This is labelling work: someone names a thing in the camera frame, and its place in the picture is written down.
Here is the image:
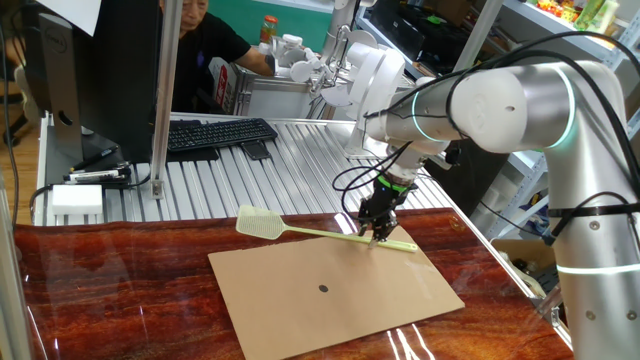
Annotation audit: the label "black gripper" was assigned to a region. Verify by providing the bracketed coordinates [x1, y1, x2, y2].
[356, 187, 400, 248]

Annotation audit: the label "pale green plastic flyswatter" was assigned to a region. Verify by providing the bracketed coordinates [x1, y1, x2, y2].
[235, 203, 419, 254]

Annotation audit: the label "person's bare forearm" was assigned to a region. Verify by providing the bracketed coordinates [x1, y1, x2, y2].
[232, 47, 269, 76]

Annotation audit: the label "brown cardboard sheet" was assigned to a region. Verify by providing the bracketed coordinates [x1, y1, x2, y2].
[207, 225, 466, 360]

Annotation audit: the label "black smartphone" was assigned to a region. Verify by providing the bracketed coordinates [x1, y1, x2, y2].
[239, 140, 273, 161]

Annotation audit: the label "open brown cardboard box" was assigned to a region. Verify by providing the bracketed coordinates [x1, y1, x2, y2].
[492, 238, 556, 301]

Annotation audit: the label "aluminium equipment case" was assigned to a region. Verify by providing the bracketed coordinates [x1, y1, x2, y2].
[233, 69, 321, 120]

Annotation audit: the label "black computer keyboard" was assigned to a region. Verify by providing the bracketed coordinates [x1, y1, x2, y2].
[166, 117, 279, 154]

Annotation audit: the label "black flat pad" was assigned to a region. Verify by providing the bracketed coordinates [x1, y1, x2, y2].
[166, 146, 221, 164]

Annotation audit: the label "black machine housing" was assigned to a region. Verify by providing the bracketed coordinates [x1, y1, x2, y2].
[369, 0, 484, 69]

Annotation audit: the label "grey metal column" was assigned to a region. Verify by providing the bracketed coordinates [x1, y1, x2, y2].
[319, 0, 359, 64]

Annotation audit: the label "red and white carton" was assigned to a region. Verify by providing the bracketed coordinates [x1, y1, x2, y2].
[208, 58, 240, 116]

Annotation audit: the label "glass jar with orange lid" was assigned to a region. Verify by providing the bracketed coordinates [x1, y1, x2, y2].
[258, 14, 280, 48]

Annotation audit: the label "person in black shirt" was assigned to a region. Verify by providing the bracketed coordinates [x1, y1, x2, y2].
[172, 0, 253, 115]

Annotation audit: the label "glossy wood-grain table mat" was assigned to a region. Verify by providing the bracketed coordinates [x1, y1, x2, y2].
[13, 207, 575, 360]

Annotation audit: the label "white storage shelf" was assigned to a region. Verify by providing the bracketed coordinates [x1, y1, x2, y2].
[469, 0, 640, 241]

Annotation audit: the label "colourful snack packs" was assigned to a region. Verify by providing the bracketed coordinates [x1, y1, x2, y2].
[537, 0, 576, 22]

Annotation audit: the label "white marker pen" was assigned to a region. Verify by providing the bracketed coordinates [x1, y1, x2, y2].
[62, 168, 133, 184]

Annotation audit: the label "black marker pen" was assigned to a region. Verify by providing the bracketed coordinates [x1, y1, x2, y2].
[68, 144, 121, 174]

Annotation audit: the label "black computer monitor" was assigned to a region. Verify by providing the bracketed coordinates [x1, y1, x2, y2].
[22, 0, 165, 165]

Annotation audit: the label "green drink bottle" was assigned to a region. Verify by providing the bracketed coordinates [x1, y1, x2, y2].
[573, 0, 604, 32]

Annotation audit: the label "white rectangular box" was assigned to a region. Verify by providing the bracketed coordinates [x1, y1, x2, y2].
[51, 183, 105, 217]

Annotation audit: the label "pale yellow bottle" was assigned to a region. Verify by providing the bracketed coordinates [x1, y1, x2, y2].
[597, 0, 621, 36]

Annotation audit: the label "white paper sheet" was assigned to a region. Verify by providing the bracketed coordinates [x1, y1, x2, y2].
[35, 0, 104, 37]

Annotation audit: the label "green mounting ring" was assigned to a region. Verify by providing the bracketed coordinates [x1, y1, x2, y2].
[376, 174, 410, 194]

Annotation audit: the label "aluminium frame post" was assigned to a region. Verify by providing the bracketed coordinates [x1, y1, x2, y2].
[452, 0, 504, 71]
[0, 169, 34, 360]
[149, 0, 185, 200]

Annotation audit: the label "black cable strap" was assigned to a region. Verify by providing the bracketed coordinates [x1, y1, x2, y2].
[548, 202, 640, 219]

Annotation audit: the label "thin black power cable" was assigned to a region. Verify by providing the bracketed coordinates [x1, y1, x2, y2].
[28, 172, 152, 225]

